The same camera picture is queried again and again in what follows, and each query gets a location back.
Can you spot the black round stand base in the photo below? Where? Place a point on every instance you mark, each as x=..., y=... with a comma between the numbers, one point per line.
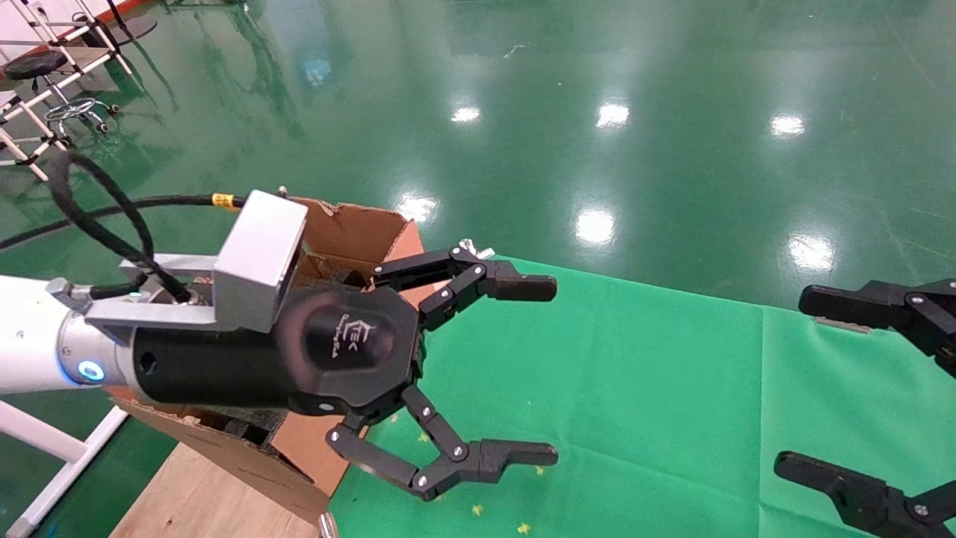
x=134, y=30

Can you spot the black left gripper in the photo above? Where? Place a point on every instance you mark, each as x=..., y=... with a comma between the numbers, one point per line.
x=224, y=366

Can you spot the black foam insert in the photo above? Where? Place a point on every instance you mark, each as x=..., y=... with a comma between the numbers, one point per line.
x=250, y=427
x=343, y=275

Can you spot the beige tape strip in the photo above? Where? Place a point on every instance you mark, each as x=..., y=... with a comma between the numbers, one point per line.
x=840, y=326

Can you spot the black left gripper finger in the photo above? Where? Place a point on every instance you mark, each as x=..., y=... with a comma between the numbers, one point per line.
x=478, y=459
x=526, y=288

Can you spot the white pipe table leg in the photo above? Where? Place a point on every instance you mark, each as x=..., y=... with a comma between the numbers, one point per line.
x=37, y=435

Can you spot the white pipe rack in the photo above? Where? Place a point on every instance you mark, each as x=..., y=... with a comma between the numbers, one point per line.
x=89, y=66

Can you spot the silver metal clip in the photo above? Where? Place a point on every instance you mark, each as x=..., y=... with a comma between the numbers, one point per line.
x=468, y=245
x=326, y=527

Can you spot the large open cardboard carton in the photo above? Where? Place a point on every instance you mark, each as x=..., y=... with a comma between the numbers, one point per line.
x=351, y=232

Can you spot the green cloth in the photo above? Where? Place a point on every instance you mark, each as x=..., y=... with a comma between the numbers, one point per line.
x=635, y=388

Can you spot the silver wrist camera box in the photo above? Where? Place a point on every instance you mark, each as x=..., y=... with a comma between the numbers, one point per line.
x=261, y=246

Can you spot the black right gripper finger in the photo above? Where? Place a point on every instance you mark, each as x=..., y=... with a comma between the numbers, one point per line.
x=851, y=497
x=844, y=305

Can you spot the black round stool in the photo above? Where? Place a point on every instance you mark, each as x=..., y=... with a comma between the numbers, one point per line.
x=33, y=65

